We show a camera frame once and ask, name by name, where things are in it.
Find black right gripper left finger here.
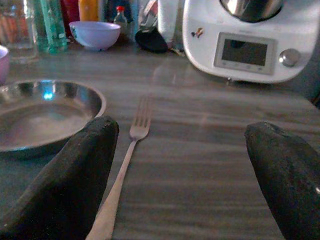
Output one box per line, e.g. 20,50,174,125
0,115,120,240

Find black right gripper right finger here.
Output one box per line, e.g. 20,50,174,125
244,121,320,240

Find silver metal fork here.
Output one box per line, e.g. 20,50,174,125
84,96,154,240

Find round steel plate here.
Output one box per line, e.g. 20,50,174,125
0,79,108,154

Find large purple plastic bowl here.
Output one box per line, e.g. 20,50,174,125
0,44,11,86

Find clear drinking glass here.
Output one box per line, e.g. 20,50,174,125
4,0,40,62

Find small purple bowl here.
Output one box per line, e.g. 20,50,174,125
68,20,122,52

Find teal plastic bottle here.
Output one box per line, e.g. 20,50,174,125
39,0,69,55

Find white food processor steel jug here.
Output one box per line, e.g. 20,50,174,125
182,0,320,85

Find black rounded object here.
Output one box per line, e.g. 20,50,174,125
134,26,169,54

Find small clear bottle red cap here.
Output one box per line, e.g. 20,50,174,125
113,6,128,35

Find orange carrots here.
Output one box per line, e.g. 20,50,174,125
0,12,10,45

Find red container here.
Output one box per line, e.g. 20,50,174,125
61,0,81,23

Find orange sauce bottle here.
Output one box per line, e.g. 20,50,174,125
78,0,100,22

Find printed foil packet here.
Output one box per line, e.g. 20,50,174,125
137,0,159,27

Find white towel roll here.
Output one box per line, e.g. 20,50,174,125
157,0,186,43

